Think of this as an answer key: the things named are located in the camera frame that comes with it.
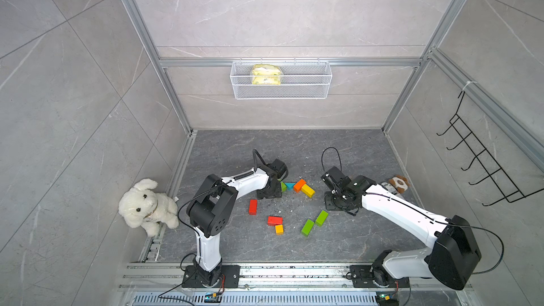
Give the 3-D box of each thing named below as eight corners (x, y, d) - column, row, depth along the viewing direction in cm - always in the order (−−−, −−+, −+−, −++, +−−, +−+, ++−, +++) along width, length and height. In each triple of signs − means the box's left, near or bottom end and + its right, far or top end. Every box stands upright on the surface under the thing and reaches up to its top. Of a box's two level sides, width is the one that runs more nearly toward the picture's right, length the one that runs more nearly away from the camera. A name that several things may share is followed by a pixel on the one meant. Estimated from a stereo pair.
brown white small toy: (399, 194, 96) (403, 191, 94) (388, 181, 100) (390, 178, 98) (409, 189, 98) (413, 185, 95) (397, 176, 102) (400, 173, 100)
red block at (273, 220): (267, 228, 87) (267, 224, 84) (267, 219, 89) (267, 216, 86) (283, 228, 87) (283, 224, 84) (283, 219, 89) (283, 216, 86)
